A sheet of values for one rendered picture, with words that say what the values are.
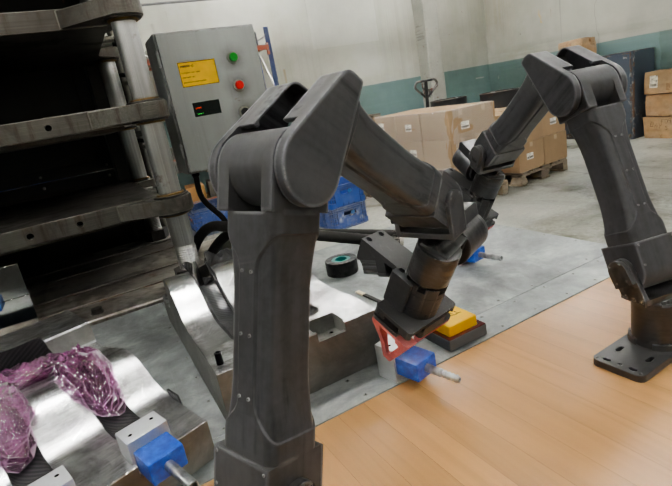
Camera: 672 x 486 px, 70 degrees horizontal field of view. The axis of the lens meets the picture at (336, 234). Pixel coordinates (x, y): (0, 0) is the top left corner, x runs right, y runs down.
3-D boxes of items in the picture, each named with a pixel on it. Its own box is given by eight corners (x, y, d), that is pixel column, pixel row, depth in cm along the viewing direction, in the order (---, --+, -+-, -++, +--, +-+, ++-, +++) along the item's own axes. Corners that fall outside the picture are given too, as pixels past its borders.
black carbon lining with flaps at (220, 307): (328, 321, 78) (317, 267, 76) (234, 360, 72) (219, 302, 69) (257, 272, 109) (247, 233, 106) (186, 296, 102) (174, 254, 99)
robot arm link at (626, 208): (615, 292, 70) (546, 83, 73) (651, 280, 71) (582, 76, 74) (651, 290, 64) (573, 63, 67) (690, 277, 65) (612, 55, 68)
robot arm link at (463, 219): (441, 245, 72) (428, 167, 68) (498, 248, 66) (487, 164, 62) (401, 281, 64) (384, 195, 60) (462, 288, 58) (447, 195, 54)
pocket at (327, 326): (350, 342, 74) (346, 321, 73) (319, 356, 72) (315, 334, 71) (336, 332, 78) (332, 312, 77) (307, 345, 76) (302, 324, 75)
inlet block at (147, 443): (220, 491, 53) (208, 450, 51) (179, 523, 49) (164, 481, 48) (165, 445, 62) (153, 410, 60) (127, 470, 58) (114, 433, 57)
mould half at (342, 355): (385, 358, 78) (372, 282, 74) (231, 431, 67) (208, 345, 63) (273, 282, 121) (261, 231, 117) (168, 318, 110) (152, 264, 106)
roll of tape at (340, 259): (323, 271, 122) (320, 258, 121) (351, 263, 124) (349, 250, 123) (333, 281, 115) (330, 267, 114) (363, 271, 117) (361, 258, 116)
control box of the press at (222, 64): (341, 434, 182) (257, 20, 142) (266, 474, 169) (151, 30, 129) (316, 407, 201) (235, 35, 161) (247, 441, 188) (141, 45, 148)
